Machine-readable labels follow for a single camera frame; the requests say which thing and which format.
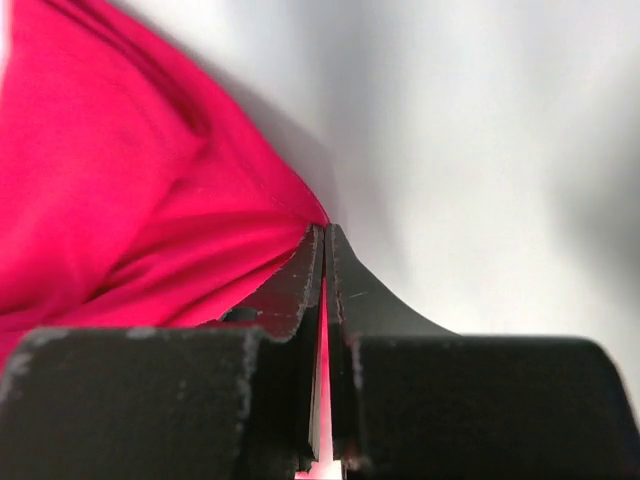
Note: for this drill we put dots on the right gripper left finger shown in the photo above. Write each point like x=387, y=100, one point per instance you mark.
x=236, y=399

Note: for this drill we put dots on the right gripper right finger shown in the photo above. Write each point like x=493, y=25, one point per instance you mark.
x=413, y=400

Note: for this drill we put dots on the pink t shirt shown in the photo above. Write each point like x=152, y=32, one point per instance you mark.
x=134, y=192

